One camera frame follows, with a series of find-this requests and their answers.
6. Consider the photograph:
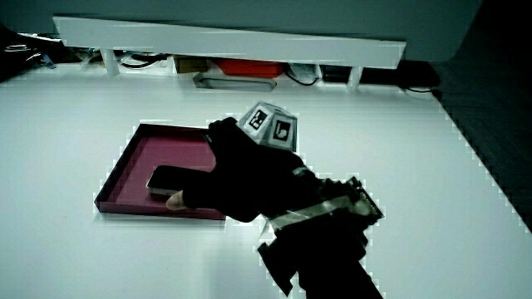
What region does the person's right hand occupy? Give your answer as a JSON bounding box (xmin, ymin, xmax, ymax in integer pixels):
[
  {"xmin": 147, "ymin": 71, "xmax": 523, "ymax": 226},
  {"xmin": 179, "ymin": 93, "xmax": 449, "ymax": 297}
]
[{"xmin": 165, "ymin": 101, "xmax": 322, "ymax": 223}]

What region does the black smartphone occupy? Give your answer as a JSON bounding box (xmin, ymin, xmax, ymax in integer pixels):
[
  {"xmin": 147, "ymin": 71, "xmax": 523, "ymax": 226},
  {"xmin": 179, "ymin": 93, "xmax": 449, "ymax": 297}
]
[{"xmin": 145, "ymin": 164, "xmax": 213, "ymax": 197}]

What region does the maroon tray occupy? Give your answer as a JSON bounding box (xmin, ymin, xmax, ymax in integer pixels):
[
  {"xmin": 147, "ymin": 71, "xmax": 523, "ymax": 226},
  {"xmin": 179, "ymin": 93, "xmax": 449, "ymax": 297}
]
[{"xmin": 94, "ymin": 123, "xmax": 228, "ymax": 221}]

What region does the red box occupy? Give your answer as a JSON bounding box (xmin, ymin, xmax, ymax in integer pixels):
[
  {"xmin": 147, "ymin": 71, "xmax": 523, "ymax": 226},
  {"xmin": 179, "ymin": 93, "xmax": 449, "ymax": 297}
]
[{"xmin": 214, "ymin": 57, "xmax": 286, "ymax": 80}]

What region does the brown cardboard box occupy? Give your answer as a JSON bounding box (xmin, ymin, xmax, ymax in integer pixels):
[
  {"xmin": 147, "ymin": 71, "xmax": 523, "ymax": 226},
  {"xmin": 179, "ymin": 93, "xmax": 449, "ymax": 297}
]
[{"xmin": 173, "ymin": 56, "xmax": 209, "ymax": 75}]

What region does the black box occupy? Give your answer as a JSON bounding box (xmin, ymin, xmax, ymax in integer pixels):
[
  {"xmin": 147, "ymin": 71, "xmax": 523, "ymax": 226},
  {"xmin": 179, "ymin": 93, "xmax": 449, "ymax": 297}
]
[{"xmin": 321, "ymin": 64, "xmax": 352, "ymax": 83}]

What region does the white riser shelf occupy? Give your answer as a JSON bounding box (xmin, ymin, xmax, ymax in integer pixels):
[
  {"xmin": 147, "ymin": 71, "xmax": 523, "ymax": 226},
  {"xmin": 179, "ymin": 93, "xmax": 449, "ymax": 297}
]
[{"xmin": 52, "ymin": 15, "xmax": 407, "ymax": 91}]

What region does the dark equipment pile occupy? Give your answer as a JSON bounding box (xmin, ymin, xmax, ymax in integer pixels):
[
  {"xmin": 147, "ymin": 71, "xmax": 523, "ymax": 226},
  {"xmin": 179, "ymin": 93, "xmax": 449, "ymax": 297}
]
[{"xmin": 0, "ymin": 23, "xmax": 57, "ymax": 83}]

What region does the black and white cable bundle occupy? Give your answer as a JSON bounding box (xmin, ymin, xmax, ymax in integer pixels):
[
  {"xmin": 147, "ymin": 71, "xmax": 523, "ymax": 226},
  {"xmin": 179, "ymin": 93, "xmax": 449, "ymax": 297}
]
[{"xmin": 119, "ymin": 51, "xmax": 170, "ymax": 70}]

